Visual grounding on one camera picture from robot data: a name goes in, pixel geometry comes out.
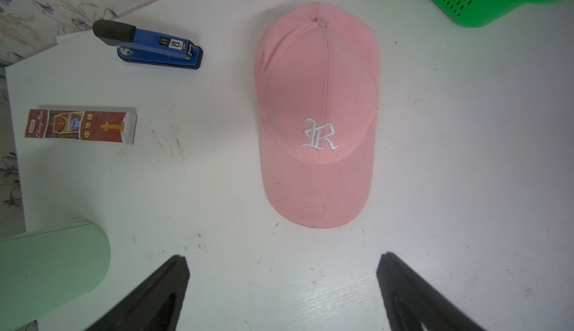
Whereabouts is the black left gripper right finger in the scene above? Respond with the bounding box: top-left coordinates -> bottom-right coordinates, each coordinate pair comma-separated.
377,253 -> 484,331

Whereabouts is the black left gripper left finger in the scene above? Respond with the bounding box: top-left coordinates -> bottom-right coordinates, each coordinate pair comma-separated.
87,255 -> 190,331

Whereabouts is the pink baseball cap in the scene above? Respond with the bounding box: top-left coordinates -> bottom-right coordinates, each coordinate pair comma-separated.
254,2 -> 381,229

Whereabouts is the mint green pen cup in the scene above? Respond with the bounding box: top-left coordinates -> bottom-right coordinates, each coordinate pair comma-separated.
1,222 -> 111,330

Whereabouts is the blue black stapler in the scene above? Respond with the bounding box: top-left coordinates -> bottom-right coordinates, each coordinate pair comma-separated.
92,20 -> 203,70

